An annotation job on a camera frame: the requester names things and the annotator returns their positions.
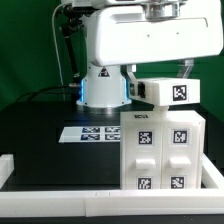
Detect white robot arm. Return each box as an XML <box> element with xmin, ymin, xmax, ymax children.
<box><xmin>61</xmin><ymin>0</ymin><xmax>223</xmax><ymax>110</ymax></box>

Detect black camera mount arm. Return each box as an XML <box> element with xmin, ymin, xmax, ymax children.
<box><xmin>60</xmin><ymin>3</ymin><xmax>95</xmax><ymax>84</ymax></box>

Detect white cabinet top block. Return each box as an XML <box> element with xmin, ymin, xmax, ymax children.
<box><xmin>128</xmin><ymin>77</ymin><xmax>200</xmax><ymax>106</ymax></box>

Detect white sheet with markers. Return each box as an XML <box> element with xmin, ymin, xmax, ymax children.
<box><xmin>59</xmin><ymin>126</ymin><xmax>120</xmax><ymax>143</ymax></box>

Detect black cable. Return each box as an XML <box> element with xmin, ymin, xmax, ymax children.
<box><xmin>14</xmin><ymin>83</ymin><xmax>82</xmax><ymax>103</ymax></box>

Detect white cabinet body box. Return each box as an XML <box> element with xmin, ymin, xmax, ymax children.
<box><xmin>120</xmin><ymin>108</ymin><xmax>205</xmax><ymax>190</ymax></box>

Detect white cable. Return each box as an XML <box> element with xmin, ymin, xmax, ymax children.
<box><xmin>51</xmin><ymin>2</ymin><xmax>72</xmax><ymax>101</ymax></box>

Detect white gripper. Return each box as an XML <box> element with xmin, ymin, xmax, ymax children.
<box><xmin>90</xmin><ymin>5</ymin><xmax>223</xmax><ymax>86</ymax></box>

